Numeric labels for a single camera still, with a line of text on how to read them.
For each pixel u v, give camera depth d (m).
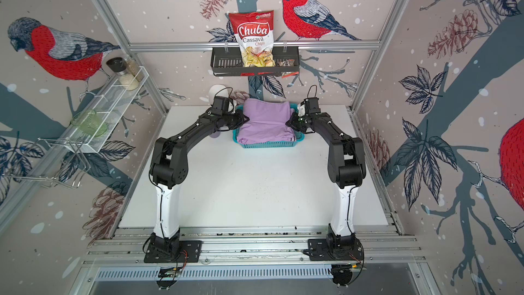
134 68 0.86
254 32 0.80
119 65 0.78
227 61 0.95
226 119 0.83
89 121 0.71
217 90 1.10
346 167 0.55
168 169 0.57
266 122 0.99
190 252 0.73
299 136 0.96
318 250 0.73
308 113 0.81
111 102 0.81
